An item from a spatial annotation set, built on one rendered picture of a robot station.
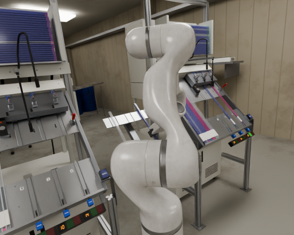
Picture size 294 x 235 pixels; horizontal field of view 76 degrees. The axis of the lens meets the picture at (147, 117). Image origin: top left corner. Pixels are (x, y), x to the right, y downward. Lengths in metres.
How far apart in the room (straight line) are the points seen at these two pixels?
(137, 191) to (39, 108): 0.87
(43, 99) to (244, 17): 3.38
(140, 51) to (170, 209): 0.47
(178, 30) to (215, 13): 3.50
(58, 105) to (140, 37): 0.76
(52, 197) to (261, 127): 3.48
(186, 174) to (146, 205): 0.14
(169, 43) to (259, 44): 3.20
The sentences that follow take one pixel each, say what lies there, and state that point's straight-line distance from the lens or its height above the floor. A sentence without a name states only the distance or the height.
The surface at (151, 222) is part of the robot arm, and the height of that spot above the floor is 0.93.
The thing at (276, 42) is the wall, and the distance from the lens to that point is 3.70.
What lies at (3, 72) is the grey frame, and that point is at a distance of 1.33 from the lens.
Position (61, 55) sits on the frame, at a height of 1.42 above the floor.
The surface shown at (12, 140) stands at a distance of 1.20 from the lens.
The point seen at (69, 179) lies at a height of 0.80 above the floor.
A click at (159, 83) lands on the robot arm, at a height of 1.26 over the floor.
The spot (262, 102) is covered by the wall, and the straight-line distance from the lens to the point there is 3.80.
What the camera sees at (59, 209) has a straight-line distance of 1.02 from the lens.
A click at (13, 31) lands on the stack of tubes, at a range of 1.32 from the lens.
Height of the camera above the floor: 1.31
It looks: 15 degrees down
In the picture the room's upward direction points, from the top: 5 degrees counter-clockwise
